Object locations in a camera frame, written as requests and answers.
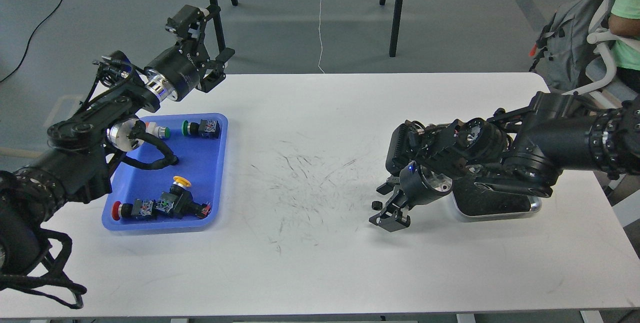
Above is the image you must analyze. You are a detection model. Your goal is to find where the yellow push button switch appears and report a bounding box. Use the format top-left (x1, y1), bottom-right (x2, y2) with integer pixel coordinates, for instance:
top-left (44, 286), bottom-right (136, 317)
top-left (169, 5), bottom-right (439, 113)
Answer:
top-left (169, 175), bottom-right (194, 201)

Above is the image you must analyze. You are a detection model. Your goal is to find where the blue plastic tray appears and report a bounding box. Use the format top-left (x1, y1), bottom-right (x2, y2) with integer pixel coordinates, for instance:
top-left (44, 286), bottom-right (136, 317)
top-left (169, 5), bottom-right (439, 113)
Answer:
top-left (102, 113), bottom-right (228, 233)

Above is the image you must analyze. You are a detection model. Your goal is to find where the red push button switch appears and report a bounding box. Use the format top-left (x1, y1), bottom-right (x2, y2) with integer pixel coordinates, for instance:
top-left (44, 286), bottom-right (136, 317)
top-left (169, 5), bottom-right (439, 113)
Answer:
top-left (110, 198), bottom-right (156, 221)

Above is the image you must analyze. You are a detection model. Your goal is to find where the green push button switch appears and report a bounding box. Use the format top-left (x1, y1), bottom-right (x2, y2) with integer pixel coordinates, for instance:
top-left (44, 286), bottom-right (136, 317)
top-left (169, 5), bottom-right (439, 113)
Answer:
top-left (181, 119), bottom-right (221, 139)

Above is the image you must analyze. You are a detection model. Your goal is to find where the silver metal tray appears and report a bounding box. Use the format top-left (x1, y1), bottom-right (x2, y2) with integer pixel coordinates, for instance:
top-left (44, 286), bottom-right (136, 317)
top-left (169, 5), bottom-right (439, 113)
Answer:
top-left (452, 182), bottom-right (542, 221)

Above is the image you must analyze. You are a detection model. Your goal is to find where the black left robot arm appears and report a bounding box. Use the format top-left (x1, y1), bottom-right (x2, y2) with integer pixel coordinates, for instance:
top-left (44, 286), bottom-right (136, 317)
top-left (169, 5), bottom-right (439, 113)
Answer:
top-left (0, 4), bottom-right (234, 309)

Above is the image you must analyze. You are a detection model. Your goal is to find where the orange white push button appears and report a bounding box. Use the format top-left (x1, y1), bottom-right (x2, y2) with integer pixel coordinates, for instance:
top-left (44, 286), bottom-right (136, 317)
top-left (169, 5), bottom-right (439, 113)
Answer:
top-left (145, 121), bottom-right (170, 140)

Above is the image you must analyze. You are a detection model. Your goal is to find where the black floor cable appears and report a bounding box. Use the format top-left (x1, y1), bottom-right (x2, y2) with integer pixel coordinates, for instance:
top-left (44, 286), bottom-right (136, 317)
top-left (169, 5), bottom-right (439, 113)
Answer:
top-left (0, 0), bottom-right (131, 84)

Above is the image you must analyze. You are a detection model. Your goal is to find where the white chair frame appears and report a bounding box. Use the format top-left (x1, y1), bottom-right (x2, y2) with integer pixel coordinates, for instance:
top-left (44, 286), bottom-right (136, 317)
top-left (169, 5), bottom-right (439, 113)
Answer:
top-left (563, 0), bottom-right (640, 109)

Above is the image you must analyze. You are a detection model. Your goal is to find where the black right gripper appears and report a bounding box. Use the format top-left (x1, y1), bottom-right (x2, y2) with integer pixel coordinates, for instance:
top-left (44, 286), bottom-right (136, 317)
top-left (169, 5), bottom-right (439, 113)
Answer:
top-left (368, 162), bottom-right (453, 232)

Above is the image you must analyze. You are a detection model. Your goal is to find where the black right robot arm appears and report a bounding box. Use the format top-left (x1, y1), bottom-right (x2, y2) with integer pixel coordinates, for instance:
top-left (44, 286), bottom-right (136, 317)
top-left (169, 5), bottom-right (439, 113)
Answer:
top-left (369, 92), bottom-right (639, 232)

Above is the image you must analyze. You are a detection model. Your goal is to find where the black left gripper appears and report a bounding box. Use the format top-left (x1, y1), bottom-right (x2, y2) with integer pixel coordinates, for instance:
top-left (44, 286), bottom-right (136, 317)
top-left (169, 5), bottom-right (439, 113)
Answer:
top-left (145, 4), bottom-right (236, 102)

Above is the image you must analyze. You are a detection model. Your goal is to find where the grey backpack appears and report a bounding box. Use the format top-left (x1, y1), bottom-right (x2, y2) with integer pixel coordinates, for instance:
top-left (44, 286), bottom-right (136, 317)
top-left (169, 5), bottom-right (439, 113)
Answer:
top-left (529, 0), bottom-right (605, 93)

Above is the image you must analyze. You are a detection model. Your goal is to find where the person in green shirt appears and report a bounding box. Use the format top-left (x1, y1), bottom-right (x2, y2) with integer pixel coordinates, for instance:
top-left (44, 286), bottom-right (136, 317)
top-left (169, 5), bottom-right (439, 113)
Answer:
top-left (608, 0), bottom-right (640, 93)

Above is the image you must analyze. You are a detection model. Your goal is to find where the black switch with red terminals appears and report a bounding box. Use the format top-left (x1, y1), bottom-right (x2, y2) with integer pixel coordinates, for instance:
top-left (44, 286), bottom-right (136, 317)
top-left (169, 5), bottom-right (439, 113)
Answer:
top-left (153, 190), bottom-right (211, 219)

